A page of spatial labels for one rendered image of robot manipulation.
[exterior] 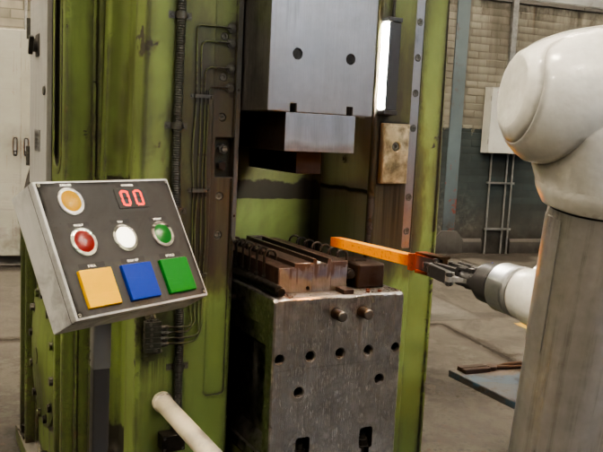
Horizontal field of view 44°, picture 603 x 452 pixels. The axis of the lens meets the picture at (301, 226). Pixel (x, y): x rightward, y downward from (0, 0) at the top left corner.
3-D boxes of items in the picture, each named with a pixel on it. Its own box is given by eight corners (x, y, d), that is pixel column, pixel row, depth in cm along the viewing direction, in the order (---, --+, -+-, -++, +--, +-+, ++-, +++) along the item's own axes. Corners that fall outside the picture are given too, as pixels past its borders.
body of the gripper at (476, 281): (480, 308, 134) (447, 296, 142) (516, 305, 137) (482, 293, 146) (484, 266, 132) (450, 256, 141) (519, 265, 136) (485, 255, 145)
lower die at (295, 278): (345, 289, 197) (347, 257, 196) (277, 293, 187) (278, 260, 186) (275, 262, 233) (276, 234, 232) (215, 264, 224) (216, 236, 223)
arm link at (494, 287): (539, 317, 133) (516, 308, 138) (545, 266, 132) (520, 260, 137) (501, 320, 129) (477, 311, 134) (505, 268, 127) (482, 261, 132)
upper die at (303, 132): (353, 153, 192) (355, 116, 191) (284, 151, 183) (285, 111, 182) (281, 147, 229) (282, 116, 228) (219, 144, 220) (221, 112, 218)
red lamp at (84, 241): (98, 253, 143) (98, 230, 143) (73, 254, 141) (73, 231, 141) (94, 250, 146) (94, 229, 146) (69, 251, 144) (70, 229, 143)
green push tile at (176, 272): (197, 288, 159) (186, 255, 161) (171, 293, 154) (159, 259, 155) (192, 291, 160) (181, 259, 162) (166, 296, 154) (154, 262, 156)
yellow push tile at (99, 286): (123, 302, 143) (111, 265, 145) (90, 308, 137) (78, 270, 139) (118, 305, 144) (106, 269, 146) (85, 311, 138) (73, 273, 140)
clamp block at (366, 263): (384, 287, 202) (386, 263, 202) (357, 289, 198) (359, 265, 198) (360, 278, 213) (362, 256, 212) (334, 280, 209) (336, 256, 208)
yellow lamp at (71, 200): (84, 212, 145) (84, 190, 144) (59, 212, 143) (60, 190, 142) (81, 211, 148) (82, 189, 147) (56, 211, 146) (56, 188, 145)
